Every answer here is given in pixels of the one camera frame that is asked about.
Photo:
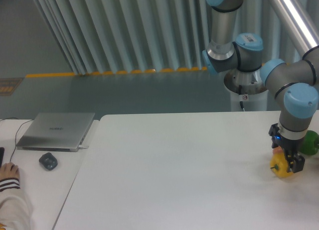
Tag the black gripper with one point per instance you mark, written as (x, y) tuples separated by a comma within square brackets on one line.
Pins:
[(290, 142)]

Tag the yellow bell pepper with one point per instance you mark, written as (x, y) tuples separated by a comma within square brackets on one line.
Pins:
[(279, 165)]

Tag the cream sleeved forearm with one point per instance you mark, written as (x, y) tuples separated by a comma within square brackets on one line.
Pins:
[(14, 210)]

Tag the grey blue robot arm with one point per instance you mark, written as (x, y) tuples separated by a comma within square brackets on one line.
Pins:
[(292, 85)]

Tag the green bell pepper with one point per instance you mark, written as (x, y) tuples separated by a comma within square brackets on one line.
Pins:
[(310, 145)]

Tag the person's hand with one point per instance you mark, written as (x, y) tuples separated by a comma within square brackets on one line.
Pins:
[(9, 171)]

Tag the brown egg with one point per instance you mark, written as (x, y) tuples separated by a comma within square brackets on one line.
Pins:
[(277, 150)]

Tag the white usb plug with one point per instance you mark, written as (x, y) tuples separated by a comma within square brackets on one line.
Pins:
[(82, 147)]

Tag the silver closed laptop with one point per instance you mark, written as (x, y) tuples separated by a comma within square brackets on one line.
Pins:
[(56, 132)]

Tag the white folding partition screen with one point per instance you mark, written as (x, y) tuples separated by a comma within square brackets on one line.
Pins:
[(155, 35)]

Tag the black phone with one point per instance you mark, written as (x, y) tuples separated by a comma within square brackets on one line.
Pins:
[(1, 155)]

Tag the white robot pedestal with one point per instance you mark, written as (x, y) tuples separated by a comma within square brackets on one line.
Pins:
[(248, 96)]

